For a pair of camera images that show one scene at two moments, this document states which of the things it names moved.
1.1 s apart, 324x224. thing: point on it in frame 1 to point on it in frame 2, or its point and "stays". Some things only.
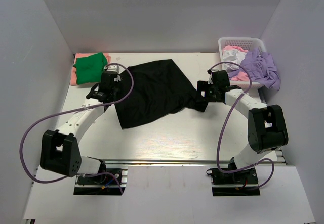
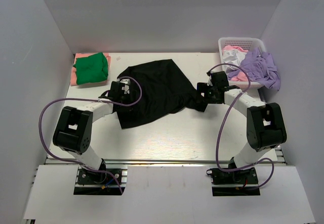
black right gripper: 204,86 stays
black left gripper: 119,82 to 127,94
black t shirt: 159,87 stays
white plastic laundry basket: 249,44 stays
